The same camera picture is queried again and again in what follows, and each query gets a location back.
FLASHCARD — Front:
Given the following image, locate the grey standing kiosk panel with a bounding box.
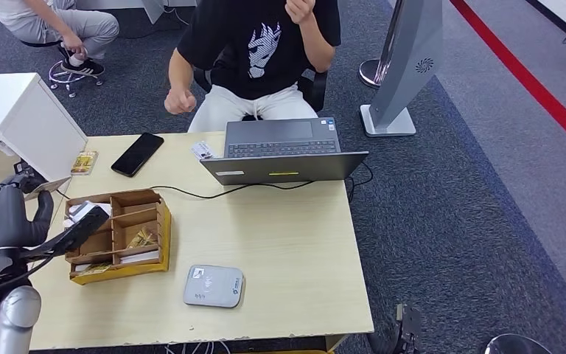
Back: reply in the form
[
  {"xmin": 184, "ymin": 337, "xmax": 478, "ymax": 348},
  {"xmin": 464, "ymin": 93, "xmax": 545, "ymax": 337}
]
[{"xmin": 359, "ymin": 0, "xmax": 444, "ymax": 138}]

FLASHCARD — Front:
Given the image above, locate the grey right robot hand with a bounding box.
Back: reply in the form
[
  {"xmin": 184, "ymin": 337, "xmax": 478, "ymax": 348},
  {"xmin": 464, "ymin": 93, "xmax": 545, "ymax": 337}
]
[{"xmin": 366, "ymin": 302, "xmax": 424, "ymax": 354}]

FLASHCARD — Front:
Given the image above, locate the person's left hand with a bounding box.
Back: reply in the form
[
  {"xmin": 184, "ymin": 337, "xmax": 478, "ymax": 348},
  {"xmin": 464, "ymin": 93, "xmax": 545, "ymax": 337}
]
[{"xmin": 285, "ymin": 0, "xmax": 317, "ymax": 24}]

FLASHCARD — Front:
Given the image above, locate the chrome stanchion post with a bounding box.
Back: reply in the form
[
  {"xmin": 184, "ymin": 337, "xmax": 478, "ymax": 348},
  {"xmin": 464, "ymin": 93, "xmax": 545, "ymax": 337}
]
[{"xmin": 358, "ymin": 0, "xmax": 406, "ymax": 90}]

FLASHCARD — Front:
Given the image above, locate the black office chair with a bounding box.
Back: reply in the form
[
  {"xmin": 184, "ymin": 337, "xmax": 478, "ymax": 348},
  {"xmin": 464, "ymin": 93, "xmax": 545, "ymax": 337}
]
[{"xmin": 192, "ymin": 46, "xmax": 329, "ymax": 114}]

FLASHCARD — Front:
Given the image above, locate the person's right hand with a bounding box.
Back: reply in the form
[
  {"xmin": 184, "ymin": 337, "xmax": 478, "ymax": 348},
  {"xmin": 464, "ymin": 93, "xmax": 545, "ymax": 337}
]
[{"xmin": 164, "ymin": 88, "xmax": 198, "ymax": 117}]

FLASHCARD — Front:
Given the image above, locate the grey laptop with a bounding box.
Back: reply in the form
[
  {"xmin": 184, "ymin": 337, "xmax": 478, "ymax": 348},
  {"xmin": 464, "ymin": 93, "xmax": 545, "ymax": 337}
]
[{"xmin": 200, "ymin": 117, "xmax": 369, "ymax": 187}]

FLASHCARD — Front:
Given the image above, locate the gold patterned key card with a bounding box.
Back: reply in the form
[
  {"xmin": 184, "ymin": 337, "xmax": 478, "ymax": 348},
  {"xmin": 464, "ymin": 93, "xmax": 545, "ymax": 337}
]
[
  {"xmin": 125, "ymin": 226, "xmax": 158, "ymax": 250},
  {"xmin": 74, "ymin": 263, "xmax": 114, "ymax": 279},
  {"xmin": 70, "ymin": 150, "xmax": 99, "ymax": 177}
]

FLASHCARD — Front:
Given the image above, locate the white cable bundle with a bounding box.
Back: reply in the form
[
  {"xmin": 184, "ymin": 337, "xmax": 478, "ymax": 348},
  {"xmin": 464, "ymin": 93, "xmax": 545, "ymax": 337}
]
[{"xmin": 164, "ymin": 341, "xmax": 231, "ymax": 354}]

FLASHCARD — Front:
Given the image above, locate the white card stack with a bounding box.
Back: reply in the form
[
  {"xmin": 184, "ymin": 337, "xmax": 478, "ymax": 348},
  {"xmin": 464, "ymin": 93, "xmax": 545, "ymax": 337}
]
[
  {"xmin": 119, "ymin": 250, "xmax": 160, "ymax": 266},
  {"xmin": 68, "ymin": 201, "xmax": 113, "ymax": 221}
]

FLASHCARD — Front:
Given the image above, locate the person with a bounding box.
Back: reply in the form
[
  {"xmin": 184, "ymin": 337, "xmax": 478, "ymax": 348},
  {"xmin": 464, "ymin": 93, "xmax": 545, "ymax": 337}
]
[
  {"xmin": 0, "ymin": 0, "xmax": 120, "ymax": 77},
  {"xmin": 164, "ymin": 0, "xmax": 343, "ymax": 133}
]

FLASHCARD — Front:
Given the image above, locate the grey card reader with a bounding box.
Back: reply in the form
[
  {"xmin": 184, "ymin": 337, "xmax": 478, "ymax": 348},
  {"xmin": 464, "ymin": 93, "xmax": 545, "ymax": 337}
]
[{"xmin": 183, "ymin": 265, "xmax": 245, "ymax": 310}]

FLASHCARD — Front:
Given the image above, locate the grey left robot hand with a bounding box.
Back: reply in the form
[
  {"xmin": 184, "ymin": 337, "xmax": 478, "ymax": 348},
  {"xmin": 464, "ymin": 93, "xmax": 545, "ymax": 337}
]
[{"xmin": 0, "ymin": 173, "xmax": 55, "ymax": 255}]

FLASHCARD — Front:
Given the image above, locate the black smartphone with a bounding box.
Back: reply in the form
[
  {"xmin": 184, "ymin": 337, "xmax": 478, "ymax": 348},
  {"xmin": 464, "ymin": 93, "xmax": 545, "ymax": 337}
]
[{"xmin": 111, "ymin": 133, "xmax": 165, "ymax": 178}]

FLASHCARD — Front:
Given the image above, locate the white ID card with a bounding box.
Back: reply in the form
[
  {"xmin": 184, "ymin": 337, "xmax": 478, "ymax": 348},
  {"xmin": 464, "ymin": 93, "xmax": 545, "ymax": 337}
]
[{"xmin": 189, "ymin": 140, "xmax": 217, "ymax": 161}]

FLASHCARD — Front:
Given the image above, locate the black laptop power cable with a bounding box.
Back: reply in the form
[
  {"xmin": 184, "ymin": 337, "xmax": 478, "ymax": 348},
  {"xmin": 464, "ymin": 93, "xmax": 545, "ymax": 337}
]
[{"xmin": 55, "ymin": 161, "xmax": 375, "ymax": 204}]

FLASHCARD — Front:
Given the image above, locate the black power adapter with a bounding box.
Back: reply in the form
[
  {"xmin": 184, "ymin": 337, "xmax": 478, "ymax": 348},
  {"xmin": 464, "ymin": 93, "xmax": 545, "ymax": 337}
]
[{"xmin": 13, "ymin": 161, "xmax": 45, "ymax": 183}]

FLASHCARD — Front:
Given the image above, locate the pale card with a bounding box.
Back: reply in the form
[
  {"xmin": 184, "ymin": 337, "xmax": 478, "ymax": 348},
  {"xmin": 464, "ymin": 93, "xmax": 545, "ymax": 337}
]
[{"xmin": 23, "ymin": 177, "xmax": 72, "ymax": 202}]

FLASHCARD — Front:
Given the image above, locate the cardboard card organizer box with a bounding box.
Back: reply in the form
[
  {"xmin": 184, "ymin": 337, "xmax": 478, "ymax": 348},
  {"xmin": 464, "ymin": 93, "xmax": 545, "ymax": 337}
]
[{"xmin": 63, "ymin": 189, "xmax": 172, "ymax": 287}]

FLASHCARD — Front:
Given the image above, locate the white table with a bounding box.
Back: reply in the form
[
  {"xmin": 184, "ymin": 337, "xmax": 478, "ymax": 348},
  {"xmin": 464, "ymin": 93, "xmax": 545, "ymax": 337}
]
[{"xmin": 75, "ymin": 0, "xmax": 198, "ymax": 25}]

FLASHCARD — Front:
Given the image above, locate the chrome base stool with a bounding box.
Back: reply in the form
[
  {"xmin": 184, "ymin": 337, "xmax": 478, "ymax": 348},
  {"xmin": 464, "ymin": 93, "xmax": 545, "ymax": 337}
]
[{"xmin": 21, "ymin": 40, "xmax": 105, "ymax": 100}]

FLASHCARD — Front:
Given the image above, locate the white box cabinet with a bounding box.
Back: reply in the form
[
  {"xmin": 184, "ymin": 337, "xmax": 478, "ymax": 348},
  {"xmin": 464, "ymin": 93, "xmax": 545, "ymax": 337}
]
[{"xmin": 0, "ymin": 73, "xmax": 88, "ymax": 193}]

